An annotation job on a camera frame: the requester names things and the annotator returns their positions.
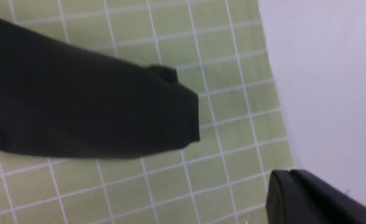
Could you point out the green checkered table mat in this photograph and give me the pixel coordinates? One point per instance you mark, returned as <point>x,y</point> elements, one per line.
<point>219,50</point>

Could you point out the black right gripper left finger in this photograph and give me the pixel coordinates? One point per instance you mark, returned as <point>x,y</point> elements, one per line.
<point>288,203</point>

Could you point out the dark gray long-sleeve top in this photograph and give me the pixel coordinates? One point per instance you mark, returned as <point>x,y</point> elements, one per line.
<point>62,101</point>

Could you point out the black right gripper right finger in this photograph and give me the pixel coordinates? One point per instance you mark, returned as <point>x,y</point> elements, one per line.
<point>334,204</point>

